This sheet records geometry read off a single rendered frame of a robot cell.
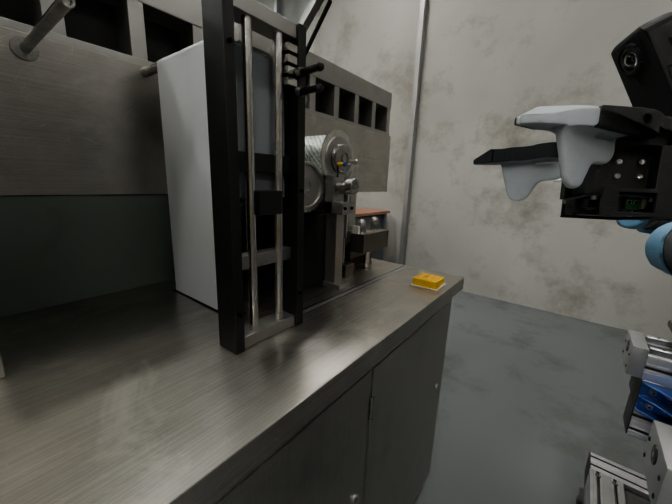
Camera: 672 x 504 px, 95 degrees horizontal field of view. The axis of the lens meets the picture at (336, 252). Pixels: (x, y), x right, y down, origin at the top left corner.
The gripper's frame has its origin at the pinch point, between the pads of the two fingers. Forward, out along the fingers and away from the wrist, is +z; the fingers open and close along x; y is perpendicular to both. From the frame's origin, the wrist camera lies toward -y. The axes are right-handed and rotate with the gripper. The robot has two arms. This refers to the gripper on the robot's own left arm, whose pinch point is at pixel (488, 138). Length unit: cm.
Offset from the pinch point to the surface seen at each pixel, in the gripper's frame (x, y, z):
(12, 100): 11, -10, 81
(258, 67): 13.9, -14.8, 32.4
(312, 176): 43, -2, 32
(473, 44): 316, -179, -44
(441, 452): 107, 110, -17
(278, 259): 19.1, 16.7, 29.7
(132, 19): 29, -34, 72
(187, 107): 23, -12, 53
